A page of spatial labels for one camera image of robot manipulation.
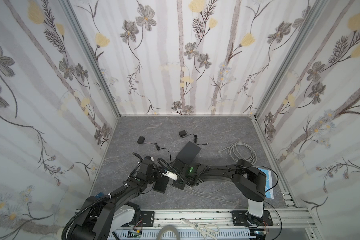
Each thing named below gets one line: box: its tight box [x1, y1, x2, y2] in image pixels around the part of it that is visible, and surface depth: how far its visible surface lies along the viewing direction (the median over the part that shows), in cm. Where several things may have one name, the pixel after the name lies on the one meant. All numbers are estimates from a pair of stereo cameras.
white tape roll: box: [156, 224, 181, 240], surface depth 69 cm
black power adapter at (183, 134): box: [179, 130, 209, 145], surface depth 110 cm
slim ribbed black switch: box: [153, 177, 170, 194], surface depth 85 cm
